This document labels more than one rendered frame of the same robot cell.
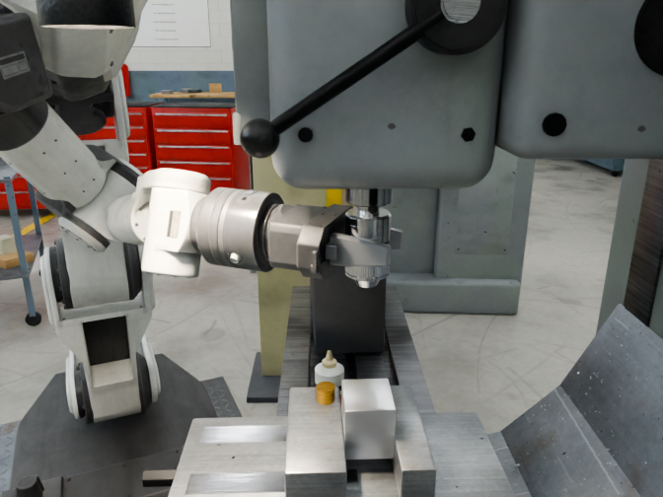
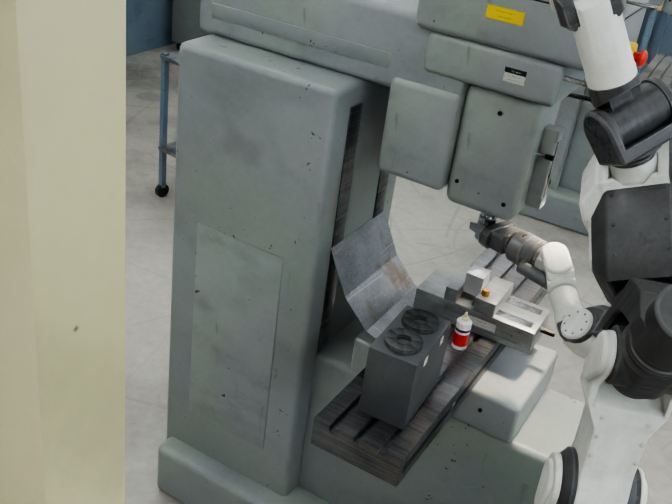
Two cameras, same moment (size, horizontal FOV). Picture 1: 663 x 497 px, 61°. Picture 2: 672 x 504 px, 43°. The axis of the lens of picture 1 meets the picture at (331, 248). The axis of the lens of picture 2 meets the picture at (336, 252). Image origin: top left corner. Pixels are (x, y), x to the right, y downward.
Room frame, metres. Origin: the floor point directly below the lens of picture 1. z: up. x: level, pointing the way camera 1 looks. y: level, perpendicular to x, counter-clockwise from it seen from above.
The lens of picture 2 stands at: (2.54, 0.57, 2.23)
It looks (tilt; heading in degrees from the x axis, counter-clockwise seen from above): 29 degrees down; 208
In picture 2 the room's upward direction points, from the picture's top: 8 degrees clockwise
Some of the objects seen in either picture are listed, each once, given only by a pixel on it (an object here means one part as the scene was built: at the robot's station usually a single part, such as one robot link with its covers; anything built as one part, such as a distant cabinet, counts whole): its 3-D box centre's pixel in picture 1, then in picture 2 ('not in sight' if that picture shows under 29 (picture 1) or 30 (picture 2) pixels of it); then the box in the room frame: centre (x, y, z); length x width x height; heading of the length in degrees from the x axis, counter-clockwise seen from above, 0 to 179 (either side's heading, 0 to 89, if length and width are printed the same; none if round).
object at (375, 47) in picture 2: not in sight; (344, 22); (0.57, -0.54, 1.66); 0.80 x 0.23 x 0.20; 91
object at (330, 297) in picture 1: (343, 276); (405, 363); (0.98, -0.02, 1.03); 0.22 x 0.12 x 0.20; 4
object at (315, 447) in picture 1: (315, 440); (493, 296); (0.52, 0.02, 1.02); 0.15 x 0.06 x 0.04; 2
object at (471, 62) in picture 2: not in sight; (507, 59); (0.56, -0.08, 1.68); 0.34 x 0.24 x 0.10; 91
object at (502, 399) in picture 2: not in sight; (454, 361); (0.56, -0.04, 0.79); 0.50 x 0.35 x 0.12; 91
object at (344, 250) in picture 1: (357, 253); not in sight; (0.53, -0.03, 1.23); 0.06 x 0.02 x 0.03; 70
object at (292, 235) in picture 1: (286, 236); (511, 243); (0.59, 0.05, 1.23); 0.13 x 0.12 x 0.10; 161
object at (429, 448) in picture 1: (338, 465); (482, 303); (0.52, -0.01, 0.99); 0.35 x 0.15 x 0.11; 92
